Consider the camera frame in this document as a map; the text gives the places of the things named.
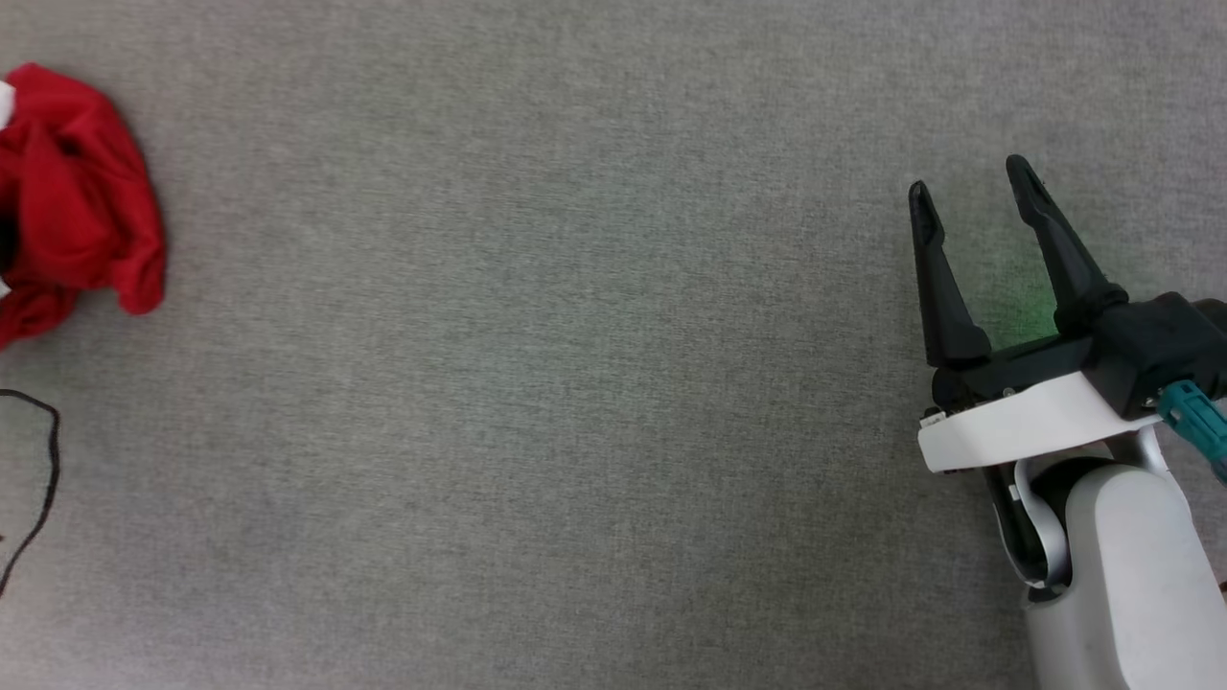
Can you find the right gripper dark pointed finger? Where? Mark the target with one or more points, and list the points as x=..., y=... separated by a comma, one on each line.
x=1069, y=254
x=944, y=297

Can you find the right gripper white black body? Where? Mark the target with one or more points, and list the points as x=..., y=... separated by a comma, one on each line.
x=1030, y=422

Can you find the red and white sports jersey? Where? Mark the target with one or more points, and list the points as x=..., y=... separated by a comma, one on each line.
x=77, y=201

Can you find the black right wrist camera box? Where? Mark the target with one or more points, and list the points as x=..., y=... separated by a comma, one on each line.
x=1160, y=350

